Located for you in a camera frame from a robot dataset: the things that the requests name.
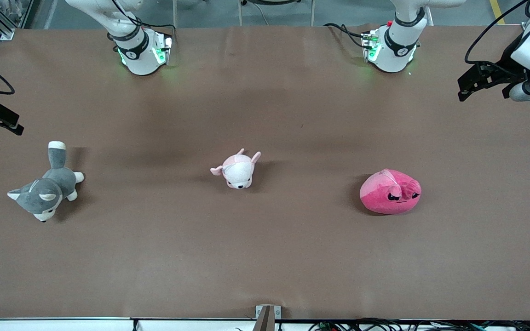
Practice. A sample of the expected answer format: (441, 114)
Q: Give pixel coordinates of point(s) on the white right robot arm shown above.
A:
(136, 53)

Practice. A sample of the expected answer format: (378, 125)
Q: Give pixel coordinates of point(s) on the pale pink white plush dog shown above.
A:
(237, 171)

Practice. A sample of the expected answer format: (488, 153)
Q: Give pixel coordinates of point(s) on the brown table cover sheet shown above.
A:
(265, 248)

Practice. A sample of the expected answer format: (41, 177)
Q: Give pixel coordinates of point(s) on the round hot pink plush toy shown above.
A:
(390, 193)

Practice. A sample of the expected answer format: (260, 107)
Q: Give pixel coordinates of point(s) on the small metal edge bracket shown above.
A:
(260, 310)

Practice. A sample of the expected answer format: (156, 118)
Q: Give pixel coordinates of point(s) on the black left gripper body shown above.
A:
(509, 61)

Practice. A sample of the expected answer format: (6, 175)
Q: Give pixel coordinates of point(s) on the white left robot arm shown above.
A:
(396, 46)

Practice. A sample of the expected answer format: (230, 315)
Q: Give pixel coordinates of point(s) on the grey white husky plush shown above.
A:
(46, 191)

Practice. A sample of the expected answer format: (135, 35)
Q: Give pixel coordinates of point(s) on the white table edge rail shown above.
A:
(62, 325)

